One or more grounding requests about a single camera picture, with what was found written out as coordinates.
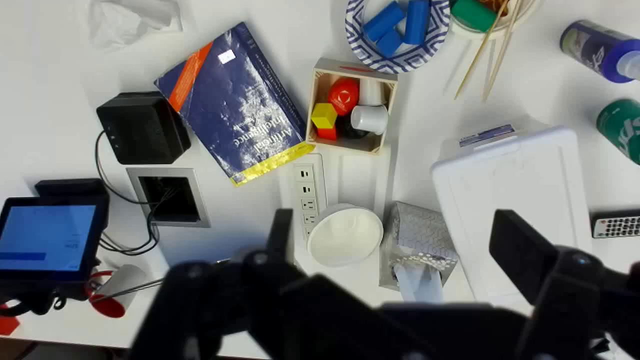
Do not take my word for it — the green can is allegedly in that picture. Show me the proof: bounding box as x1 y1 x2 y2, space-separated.
596 99 640 167

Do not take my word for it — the remote control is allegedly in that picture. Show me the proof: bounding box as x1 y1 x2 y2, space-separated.
593 213 640 238

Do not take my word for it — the white power strip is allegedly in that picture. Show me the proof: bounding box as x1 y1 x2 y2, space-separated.
295 164 320 234

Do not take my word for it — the crumpled white tissue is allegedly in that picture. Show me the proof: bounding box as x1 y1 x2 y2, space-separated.
89 0 182 48

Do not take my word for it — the grey tissue box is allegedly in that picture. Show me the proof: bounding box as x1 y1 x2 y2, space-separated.
380 202 458 302

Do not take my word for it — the blue spray can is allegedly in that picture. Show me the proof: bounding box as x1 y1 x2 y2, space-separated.
560 20 640 84

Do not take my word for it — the white bowl with green item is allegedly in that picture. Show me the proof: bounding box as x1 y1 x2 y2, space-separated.
452 0 539 39

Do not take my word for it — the small touchscreen tablet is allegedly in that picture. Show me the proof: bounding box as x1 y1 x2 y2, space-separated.
0 179 111 317

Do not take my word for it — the wooden tray with toy blocks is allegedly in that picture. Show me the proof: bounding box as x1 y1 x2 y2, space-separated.
306 58 399 155

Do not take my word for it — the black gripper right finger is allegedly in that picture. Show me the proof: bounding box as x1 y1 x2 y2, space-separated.
489 210 640 360

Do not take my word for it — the white plastic storage box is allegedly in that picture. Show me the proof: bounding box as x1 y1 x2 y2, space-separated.
433 124 593 312

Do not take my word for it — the table cable grommet box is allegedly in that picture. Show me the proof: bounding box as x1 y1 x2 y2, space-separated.
129 168 209 229

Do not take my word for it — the blue hardcover book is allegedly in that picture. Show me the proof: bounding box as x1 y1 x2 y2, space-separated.
154 23 314 184

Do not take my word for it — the wooden chopstick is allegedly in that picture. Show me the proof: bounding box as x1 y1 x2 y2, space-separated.
452 0 511 97

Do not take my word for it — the white empty bowl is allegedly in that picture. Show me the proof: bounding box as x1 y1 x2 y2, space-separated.
308 204 384 269

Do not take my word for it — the black speaker box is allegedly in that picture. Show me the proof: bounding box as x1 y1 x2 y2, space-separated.
97 92 191 164

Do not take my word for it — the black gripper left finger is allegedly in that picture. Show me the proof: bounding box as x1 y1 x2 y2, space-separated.
126 208 375 360

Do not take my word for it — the blue patterned paper plate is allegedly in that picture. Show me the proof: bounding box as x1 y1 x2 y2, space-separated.
345 0 452 74

